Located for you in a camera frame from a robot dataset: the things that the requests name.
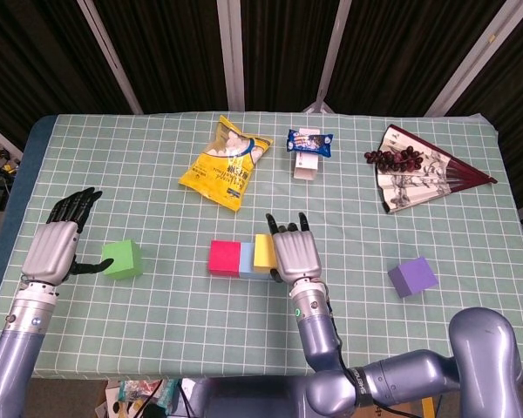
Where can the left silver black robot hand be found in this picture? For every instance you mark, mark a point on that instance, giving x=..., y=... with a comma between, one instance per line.
x=50, y=250

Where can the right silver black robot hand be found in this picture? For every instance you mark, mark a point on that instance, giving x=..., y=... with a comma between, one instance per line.
x=296, y=254

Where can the yellow foam cube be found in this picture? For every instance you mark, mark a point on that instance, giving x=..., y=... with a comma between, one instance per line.
x=263, y=254

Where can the light blue foam cube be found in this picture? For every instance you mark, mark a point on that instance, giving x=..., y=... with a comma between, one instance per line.
x=246, y=261

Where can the pink foam cube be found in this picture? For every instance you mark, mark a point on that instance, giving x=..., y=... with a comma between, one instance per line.
x=223, y=258

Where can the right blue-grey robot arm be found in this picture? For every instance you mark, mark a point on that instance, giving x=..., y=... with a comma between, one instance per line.
x=322, y=335

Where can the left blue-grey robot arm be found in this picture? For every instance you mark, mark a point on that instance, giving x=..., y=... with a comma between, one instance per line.
x=13, y=348

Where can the green foam cube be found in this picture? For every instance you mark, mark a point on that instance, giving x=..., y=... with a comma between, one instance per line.
x=124, y=257

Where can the blue table pad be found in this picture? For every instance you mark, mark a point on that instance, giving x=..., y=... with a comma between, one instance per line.
x=24, y=174

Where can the white open cardboard box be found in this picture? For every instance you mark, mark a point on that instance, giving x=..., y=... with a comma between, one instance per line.
x=306, y=167

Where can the yellow snack bag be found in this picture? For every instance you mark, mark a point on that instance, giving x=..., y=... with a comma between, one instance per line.
x=220, y=172

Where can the blue cookie packet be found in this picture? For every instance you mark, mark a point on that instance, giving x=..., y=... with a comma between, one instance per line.
x=309, y=143

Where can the purple foam cube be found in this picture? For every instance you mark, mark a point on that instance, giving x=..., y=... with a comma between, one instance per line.
x=414, y=275

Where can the painted paper folding fan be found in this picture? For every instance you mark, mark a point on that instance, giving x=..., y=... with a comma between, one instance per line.
x=407, y=187

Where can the dark red grape bunch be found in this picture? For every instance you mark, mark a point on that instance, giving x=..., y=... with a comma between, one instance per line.
x=394, y=159

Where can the green checkered tablecloth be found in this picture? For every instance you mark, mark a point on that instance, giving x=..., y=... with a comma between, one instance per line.
x=178, y=331

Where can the blue-grey robot torso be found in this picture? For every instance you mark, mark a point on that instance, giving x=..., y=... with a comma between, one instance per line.
x=244, y=400

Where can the colourful printed bag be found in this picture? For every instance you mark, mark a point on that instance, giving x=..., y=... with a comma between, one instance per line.
x=131, y=392

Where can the brown cardboard box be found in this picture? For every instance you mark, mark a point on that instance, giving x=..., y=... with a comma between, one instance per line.
x=396, y=411

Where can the yellow bar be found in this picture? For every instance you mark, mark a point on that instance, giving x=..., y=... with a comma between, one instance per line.
x=427, y=409

